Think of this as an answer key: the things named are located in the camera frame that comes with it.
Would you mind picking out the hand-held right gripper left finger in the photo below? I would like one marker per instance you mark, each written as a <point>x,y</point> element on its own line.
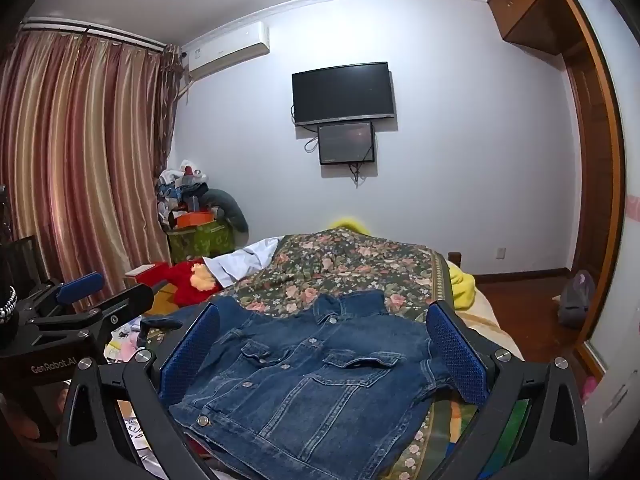
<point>192,355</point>

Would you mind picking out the dark floral blanket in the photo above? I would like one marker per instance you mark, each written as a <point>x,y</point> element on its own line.
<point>340,265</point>

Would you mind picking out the dark chair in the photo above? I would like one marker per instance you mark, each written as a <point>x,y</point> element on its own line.
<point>27,260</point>

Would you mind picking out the pile of clothes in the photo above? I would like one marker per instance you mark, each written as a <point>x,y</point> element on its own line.
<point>175,190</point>

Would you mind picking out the small white flat box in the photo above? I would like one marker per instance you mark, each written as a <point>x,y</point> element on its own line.
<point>141,270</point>

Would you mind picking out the wooden overhead cabinet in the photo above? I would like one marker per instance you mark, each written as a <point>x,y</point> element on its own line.
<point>530,5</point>

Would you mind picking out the grey plush pillow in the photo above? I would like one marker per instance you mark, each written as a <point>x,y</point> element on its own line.
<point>232,210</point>

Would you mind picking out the green orange bag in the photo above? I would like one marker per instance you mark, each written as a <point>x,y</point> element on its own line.
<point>200,242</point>

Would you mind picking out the white wall socket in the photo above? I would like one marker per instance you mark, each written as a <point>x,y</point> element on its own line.
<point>499,252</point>

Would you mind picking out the wooden door frame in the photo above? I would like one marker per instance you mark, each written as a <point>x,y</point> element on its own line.
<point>595,160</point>

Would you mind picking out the white cloth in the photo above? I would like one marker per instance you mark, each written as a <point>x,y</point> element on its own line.
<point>240,265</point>

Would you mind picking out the white air conditioner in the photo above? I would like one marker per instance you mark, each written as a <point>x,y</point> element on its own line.
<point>225,52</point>

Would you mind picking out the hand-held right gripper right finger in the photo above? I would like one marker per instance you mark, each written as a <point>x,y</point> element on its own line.
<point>455,355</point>

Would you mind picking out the white curtain rail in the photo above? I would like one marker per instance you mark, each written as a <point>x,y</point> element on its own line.
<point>95,32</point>

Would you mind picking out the red gold striped curtain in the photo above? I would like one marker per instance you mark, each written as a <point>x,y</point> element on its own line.
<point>85,160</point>

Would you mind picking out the orange box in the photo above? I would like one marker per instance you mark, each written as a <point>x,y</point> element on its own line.
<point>192,219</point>

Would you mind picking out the red plush toy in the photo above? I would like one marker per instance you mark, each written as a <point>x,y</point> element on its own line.
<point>182,280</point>

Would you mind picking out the black wall television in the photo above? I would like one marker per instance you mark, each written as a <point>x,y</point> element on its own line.
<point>342,92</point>

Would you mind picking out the small black wall monitor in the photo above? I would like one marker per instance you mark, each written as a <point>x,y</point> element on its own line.
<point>346,142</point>

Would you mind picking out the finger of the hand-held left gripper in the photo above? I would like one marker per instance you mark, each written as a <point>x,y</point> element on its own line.
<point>122,307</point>
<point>80,287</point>

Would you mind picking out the grey plastic bag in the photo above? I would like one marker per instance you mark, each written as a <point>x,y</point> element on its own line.
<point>577,300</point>

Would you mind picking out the blue jeans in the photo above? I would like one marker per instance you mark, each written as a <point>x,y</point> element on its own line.
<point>310,375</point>

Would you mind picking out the scattered papers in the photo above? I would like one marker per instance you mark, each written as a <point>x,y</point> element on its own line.
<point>125,345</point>

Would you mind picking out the brown cardboard box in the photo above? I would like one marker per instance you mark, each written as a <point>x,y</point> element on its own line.
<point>162,302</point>

